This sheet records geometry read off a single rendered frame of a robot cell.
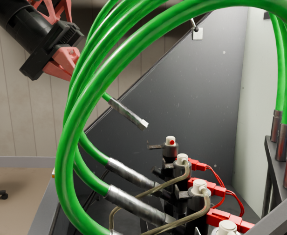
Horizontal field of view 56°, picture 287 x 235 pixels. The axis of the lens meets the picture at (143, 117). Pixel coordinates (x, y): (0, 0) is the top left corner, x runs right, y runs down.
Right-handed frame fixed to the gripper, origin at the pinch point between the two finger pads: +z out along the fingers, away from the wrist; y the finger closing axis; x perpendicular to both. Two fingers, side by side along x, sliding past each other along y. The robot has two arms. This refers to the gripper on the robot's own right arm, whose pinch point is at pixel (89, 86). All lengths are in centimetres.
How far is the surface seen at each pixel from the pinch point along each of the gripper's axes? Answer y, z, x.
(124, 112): -2.5, 7.4, 11.3
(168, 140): 2.2, 16.0, 2.5
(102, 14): 8.3, -9.0, 12.0
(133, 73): -34, -4, 216
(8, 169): -196, -28, 197
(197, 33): 20.2, 7.1, 36.3
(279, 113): 19.0, 26.9, 7.3
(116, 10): 12.1, -2.9, -7.5
